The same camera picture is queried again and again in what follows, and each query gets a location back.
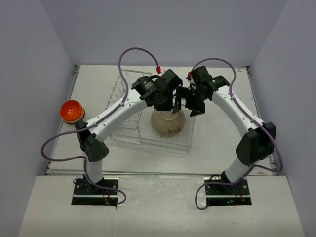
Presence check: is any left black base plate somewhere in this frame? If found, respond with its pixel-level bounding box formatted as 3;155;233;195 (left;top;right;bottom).
71;178;118;207

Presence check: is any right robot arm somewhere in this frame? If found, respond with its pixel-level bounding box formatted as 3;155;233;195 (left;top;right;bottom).
188;66;276;194

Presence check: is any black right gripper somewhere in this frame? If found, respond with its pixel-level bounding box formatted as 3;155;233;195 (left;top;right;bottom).
173;86;208;117

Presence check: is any orange plastic bowl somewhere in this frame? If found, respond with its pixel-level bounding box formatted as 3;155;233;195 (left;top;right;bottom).
60;100;83;121

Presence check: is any white wire dish rack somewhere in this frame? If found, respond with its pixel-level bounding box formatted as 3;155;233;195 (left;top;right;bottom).
105;69;195;152

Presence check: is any large beige ceramic bowl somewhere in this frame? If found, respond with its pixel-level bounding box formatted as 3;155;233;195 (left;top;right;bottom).
151;110;186;137

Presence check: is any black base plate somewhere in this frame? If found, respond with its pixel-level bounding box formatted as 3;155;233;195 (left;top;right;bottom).
205;179;252;206
71;178;118;207

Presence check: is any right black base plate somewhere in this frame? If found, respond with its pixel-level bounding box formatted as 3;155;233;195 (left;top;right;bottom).
205;179;252;206

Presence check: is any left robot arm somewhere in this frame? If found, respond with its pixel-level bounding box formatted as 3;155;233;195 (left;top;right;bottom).
75;70;189;194

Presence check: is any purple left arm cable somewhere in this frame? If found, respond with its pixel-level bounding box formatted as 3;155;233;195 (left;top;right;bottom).
40;47;161;205

